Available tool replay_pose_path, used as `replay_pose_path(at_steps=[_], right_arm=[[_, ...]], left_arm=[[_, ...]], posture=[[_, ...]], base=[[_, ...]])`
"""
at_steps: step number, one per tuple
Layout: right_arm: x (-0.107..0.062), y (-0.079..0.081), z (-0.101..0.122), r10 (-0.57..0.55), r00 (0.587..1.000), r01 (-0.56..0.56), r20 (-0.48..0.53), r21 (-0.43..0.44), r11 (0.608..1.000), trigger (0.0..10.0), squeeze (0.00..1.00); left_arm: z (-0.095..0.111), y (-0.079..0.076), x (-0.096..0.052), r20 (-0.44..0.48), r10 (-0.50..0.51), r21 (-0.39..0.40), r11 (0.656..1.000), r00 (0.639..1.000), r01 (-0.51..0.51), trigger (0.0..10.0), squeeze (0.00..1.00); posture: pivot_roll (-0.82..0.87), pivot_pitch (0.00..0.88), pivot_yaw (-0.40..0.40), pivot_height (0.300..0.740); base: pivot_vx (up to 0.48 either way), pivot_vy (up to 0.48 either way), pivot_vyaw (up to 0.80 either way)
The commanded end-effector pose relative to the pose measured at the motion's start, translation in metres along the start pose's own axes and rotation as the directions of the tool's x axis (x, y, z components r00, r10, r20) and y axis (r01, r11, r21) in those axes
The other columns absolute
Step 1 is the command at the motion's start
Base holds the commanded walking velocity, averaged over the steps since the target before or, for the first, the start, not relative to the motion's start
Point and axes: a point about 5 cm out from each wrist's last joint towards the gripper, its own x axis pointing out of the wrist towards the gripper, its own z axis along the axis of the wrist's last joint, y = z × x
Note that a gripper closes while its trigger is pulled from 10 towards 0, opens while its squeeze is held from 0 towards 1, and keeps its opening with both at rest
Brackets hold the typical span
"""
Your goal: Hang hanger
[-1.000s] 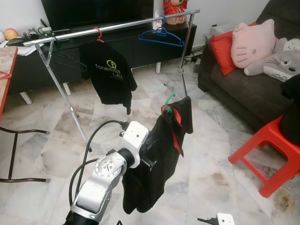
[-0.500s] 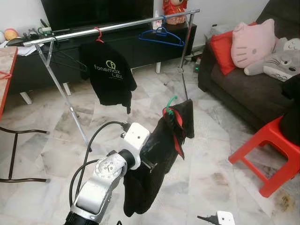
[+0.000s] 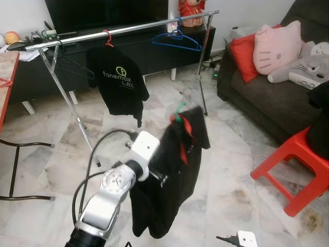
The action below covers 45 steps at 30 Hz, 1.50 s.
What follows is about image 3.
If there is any pink cat face pillow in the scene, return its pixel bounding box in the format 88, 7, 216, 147
252, 20, 304, 77

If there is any red plastic stool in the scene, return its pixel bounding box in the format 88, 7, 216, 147
250, 126, 329, 217

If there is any blue plastic hanger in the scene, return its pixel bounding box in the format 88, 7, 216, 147
151, 17, 203, 52

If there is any red plastic hanger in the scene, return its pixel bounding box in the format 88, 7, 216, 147
102, 29, 115, 48

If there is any black metal table frame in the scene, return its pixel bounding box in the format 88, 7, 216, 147
0, 138, 55, 202

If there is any grey sleeping totoro plush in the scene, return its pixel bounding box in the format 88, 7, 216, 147
301, 41, 329, 58

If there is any black television console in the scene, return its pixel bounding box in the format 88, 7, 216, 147
8, 26, 217, 115

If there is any black shirt with fonemax print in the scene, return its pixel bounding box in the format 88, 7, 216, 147
85, 44, 150, 128

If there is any red cushion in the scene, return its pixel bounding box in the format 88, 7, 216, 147
229, 24, 283, 83

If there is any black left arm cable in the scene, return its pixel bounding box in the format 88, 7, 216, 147
72, 129, 139, 227

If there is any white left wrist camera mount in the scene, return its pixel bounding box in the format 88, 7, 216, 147
130, 130, 161, 169

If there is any silver metal clothes rack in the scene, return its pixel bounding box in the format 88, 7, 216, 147
25, 9, 221, 168

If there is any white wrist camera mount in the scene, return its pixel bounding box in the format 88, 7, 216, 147
130, 130, 161, 169
236, 231, 259, 247

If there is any grey open-eyed totoro plush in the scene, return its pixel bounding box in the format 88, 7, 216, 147
267, 50, 329, 91

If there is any black shirt with red collar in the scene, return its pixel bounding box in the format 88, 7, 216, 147
129, 105, 212, 239

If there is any red laughing buddha statue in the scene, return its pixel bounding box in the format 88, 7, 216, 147
178, 0, 207, 28

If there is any orange round toy figure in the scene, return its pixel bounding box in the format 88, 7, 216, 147
4, 30, 22, 45

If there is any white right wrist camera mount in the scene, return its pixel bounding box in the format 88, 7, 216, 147
236, 231, 259, 247

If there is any grey charger with green light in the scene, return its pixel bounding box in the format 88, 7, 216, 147
210, 67, 222, 82

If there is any dark grey fabric sofa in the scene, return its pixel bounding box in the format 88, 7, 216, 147
216, 0, 329, 146

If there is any black flat television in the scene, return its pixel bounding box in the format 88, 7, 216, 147
45, 0, 170, 34

